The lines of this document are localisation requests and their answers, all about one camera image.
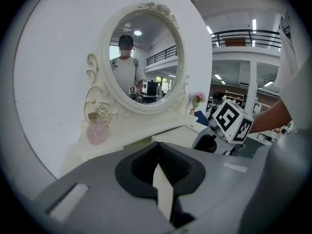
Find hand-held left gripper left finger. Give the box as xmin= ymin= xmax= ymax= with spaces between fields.
xmin=34 ymin=141 xmax=176 ymax=234

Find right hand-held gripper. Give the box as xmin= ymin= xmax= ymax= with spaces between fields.
xmin=192 ymin=98 xmax=255 ymax=156

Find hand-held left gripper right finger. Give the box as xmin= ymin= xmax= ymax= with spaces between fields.
xmin=157 ymin=130 xmax=312 ymax=234

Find pink round makeup bottle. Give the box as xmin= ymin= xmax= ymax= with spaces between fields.
xmin=86 ymin=112 xmax=110 ymax=145

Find white mirror makeup box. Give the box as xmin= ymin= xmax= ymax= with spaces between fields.
xmin=59 ymin=1 xmax=199 ymax=177

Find person's right forearm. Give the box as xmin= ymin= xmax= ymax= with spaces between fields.
xmin=248 ymin=98 xmax=293 ymax=134

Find blue flat object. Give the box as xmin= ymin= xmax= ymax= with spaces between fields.
xmin=194 ymin=110 xmax=211 ymax=127

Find pink flowers in vase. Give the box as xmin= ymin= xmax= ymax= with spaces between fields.
xmin=189 ymin=91 xmax=207 ymax=117

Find black balcony railing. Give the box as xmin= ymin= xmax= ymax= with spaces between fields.
xmin=211 ymin=29 xmax=283 ymax=50

